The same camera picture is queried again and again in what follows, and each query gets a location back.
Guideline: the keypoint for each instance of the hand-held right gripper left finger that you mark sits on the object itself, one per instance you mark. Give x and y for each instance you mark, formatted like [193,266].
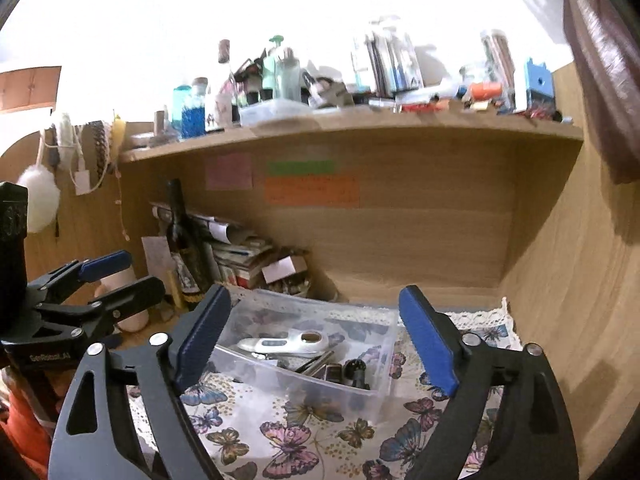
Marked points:
[200,340]

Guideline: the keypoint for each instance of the clear plastic bottle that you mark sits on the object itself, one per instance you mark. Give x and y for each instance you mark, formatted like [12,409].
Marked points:
[291,77]

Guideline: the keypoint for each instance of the silver metal pen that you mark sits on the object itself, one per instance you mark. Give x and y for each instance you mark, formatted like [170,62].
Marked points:
[317,362]

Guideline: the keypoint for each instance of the blister packs of tools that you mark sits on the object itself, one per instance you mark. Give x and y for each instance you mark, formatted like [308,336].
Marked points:
[387,62]

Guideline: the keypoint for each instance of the pale pink pillar candle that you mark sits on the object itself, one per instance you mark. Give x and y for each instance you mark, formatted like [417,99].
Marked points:
[135,272]

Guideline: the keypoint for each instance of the blue plastic block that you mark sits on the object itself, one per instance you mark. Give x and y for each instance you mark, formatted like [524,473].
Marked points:
[539,85]

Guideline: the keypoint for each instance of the green pump bottle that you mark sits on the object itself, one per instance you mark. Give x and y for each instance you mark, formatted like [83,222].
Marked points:
[272,72]

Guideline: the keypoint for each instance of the wooden shelf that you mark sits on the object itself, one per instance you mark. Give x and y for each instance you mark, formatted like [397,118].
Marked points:
[350,127]

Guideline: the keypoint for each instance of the brown cardboard tube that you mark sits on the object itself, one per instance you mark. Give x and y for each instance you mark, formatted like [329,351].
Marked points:
[160,122]

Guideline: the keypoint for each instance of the clear glass bottle with label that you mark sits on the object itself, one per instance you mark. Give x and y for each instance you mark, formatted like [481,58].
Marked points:
[220,95]

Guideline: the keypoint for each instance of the patterned headband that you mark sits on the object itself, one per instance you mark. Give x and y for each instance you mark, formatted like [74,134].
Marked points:
[97,152]

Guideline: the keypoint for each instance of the glass jar with tubes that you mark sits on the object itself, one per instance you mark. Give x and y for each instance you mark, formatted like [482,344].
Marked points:
[497,62]

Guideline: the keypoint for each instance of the striped mauve curtain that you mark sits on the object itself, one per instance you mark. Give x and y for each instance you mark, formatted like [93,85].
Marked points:
[605,85]

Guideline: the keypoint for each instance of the faceted bottle with blue beads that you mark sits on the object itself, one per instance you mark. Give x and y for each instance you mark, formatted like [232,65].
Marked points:
[194,115]

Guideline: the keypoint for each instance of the dark metal tool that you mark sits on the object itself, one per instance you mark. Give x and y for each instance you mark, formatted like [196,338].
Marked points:
[272,359]

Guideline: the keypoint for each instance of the wooden wall cabinet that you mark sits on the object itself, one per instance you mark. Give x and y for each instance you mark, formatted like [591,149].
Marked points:
[30,87]

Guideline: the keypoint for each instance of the clear plastic container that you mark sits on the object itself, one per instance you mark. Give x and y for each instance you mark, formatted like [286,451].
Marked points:
[310,395]

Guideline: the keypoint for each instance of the rolled magazine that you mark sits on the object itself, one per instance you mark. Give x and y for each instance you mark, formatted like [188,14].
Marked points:
[210,225]

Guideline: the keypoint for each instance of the orange cloth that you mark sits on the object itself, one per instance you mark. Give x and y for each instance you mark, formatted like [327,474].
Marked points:
[27,420]

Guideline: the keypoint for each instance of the handwritten note paper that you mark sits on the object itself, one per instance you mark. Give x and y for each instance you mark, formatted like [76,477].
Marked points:
[157,255]

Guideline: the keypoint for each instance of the small translucent plastic box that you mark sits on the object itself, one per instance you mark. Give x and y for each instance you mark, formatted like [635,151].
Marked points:
[272,112]

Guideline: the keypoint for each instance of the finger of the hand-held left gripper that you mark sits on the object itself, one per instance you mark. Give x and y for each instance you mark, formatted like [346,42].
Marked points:
[105,261]
[135,292]

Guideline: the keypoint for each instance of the dark wine bottle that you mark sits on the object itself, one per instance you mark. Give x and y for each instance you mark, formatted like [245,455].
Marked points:
[180,240]

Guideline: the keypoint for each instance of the white fluffy pom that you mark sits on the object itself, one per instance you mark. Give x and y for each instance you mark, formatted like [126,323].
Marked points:
[37,200]

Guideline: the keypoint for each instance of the orange sticky note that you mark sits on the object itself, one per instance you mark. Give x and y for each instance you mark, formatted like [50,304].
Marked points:
[312,191]

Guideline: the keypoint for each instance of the silver lighter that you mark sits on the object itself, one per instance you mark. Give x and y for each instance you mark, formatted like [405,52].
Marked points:
[333,373]

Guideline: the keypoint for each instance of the green sticky note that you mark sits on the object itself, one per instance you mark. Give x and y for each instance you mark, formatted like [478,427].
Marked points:
[300,167]

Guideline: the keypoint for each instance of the stack of books and papers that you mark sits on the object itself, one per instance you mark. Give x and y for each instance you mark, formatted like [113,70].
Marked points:
[245,260]

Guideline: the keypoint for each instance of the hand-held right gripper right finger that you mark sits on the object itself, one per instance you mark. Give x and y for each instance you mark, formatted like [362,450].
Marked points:
[430,340]

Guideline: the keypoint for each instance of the butterfly print tablecloth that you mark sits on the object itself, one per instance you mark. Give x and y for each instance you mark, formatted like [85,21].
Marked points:
[300,440]

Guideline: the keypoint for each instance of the yellow hanging ornament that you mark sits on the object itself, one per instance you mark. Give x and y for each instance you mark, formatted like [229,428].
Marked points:
[118,132]

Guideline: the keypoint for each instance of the tall light blue bottle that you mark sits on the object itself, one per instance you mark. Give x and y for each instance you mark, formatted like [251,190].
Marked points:
[181,102]

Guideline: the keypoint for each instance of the black plastic tool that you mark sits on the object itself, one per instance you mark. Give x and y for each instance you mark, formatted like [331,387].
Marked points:
[357,370]

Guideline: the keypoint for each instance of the pink sticky note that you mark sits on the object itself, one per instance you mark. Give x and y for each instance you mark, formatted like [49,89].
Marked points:
[229,172]

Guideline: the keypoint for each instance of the white handheld magnifier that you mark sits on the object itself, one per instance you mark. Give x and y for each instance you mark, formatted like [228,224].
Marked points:
[280,344]

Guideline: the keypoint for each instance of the white label card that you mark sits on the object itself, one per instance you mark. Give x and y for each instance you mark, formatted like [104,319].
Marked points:
[282,269]

